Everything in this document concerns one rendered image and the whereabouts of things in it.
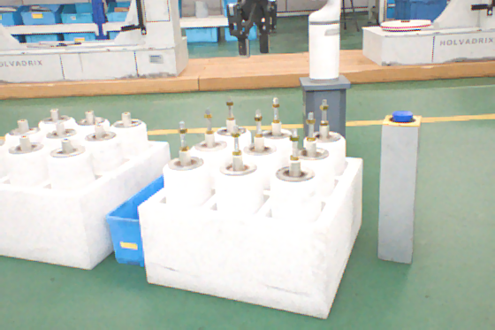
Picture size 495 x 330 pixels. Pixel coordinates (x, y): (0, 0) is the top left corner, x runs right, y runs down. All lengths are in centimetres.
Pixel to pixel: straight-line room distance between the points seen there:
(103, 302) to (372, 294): 54
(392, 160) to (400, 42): 210
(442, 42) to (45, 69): 239
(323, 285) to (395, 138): 33
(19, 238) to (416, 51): 247
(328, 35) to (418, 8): 407
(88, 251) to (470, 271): 82
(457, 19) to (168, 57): 179
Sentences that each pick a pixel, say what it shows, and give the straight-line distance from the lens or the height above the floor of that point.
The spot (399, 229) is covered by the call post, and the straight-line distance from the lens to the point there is 110.
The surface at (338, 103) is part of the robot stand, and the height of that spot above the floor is 24.
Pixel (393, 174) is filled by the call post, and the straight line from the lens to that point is 105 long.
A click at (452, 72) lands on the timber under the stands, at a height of 3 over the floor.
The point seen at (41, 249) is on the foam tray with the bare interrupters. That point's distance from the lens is 125.
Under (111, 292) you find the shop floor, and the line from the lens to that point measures 110.
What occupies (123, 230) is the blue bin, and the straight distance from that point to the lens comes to 114.
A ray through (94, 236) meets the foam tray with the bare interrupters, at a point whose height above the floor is 7.
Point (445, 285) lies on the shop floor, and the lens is 110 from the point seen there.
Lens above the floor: 59
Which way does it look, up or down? 19 degrees down
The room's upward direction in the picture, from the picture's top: 3 degrees counter-clockwise
